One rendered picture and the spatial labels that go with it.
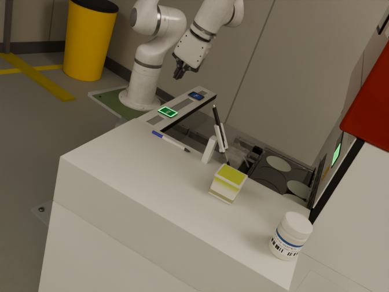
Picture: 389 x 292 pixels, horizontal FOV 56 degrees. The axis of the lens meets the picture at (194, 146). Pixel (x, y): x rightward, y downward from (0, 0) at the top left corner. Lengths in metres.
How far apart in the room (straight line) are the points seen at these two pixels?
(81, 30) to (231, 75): 1.42
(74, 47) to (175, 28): 2.27
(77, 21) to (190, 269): 3.00
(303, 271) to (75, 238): 0.70
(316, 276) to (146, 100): 0.96
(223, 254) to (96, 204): 0.34
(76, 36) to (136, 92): 2.13
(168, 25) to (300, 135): 1.91
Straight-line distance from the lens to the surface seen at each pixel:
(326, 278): 1.27
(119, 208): 0.93
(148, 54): 1.55
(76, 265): 1.16
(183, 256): 0.91
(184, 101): 1.50
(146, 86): 1.60
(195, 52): 1.23
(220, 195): 0.98
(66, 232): 1.10
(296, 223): 0.88
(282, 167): 1.44
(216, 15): 1.18
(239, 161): 1.38
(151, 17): 1.49
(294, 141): 3.19
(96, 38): 3.66
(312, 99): 3.08
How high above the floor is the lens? 1.53
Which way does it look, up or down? 28 degrees down
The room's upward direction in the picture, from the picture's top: 20 degrees clockwise
